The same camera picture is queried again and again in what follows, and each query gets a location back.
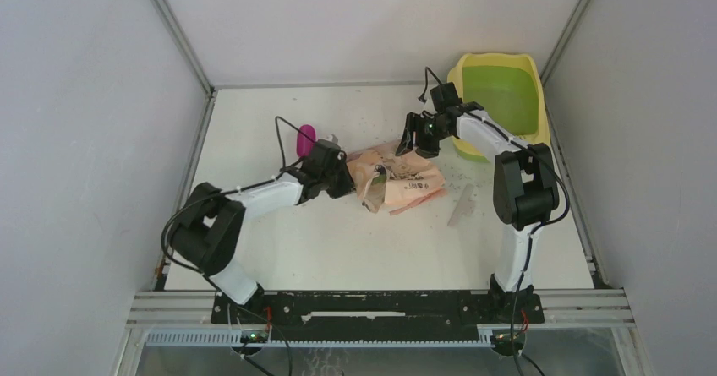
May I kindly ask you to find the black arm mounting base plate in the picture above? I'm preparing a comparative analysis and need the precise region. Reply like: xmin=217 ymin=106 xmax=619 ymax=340
xmin=211 ymin=290 xmax=545 ymax=342

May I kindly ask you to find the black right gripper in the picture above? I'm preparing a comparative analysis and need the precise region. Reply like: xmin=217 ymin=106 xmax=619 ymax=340
xmin=394 ymin=112 xmax=451 ymax=162

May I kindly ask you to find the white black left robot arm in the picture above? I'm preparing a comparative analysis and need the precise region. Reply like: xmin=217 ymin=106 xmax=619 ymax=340
xmin=161 ymin=139 xmax=354 ymax=323

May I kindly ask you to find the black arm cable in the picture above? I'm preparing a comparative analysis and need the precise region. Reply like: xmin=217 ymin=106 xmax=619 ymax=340
xmin=419 ymin=66 xmax=572 ymax=376
xmin=161 ymin=116 xmax=318 ymax=276

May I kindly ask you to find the aluminium front frame rail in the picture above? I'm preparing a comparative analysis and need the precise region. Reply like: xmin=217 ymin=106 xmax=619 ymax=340
xmin=126 ymin=289 xmax=635 ymax=347

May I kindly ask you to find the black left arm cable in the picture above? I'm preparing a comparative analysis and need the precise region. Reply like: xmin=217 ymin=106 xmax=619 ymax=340
xmin=161 ymin=116 xmax=318 ymax=276

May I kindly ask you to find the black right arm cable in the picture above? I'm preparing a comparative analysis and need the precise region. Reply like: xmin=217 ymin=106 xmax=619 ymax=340
xmin=419 ymin=66 xmax=572 ymax=376

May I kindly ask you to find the magenta plastic scoop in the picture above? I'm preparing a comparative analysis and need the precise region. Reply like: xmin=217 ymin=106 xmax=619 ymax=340
xmin=296 ymin=124 xmax=317 ymax=157

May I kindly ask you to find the yellow green litter box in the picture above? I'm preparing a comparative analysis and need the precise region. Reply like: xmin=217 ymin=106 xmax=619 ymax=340
xmin=447 ymin=52 xmax=551 ymax=144

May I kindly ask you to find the pink cat litter bag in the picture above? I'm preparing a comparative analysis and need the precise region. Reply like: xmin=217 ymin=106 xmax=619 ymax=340
xmin=348 ymin=141 xmax=447 ymax=215

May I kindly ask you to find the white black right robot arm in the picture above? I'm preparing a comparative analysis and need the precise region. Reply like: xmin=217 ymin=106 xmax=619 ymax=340
xmin=396 ymin=82 xmax=564 ymax=322

